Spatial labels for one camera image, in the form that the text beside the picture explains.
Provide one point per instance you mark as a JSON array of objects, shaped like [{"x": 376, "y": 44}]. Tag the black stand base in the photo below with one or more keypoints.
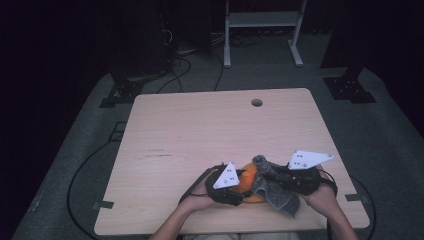
[
  {"x": 121, "y": 93},
  {"x": 350, "y": 88}
]

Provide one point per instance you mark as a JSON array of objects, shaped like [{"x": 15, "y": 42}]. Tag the person's right hand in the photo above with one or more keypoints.
[{"x": 321, "y": 200}]

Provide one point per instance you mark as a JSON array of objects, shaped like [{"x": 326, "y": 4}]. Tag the person's left hand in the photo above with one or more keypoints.
[{"x": 196, "y": 200}]

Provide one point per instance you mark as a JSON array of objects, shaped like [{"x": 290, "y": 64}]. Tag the white metal stand frame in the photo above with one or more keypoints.
[{"x": 263, "y": 20}]

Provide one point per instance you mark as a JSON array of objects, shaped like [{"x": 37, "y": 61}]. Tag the grey tape strip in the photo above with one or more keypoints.
[
  {"x": 356, "y": 197},
  {"x": 104, "y": 204}
]

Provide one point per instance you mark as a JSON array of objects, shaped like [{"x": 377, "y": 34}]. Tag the grey fluffy cloth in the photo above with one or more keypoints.
[{"x": 273, "y": 196}]

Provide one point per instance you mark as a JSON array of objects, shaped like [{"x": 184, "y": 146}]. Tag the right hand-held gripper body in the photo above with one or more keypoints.
[{"x": 305, "y": 176}]

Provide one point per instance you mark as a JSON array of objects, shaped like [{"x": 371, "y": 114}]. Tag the orange pumpkin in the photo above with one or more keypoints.
[{"x": 246, "y": 186}]

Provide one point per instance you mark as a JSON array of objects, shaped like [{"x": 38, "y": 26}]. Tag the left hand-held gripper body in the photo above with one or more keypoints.
[{"x": 223, "y": 185}]

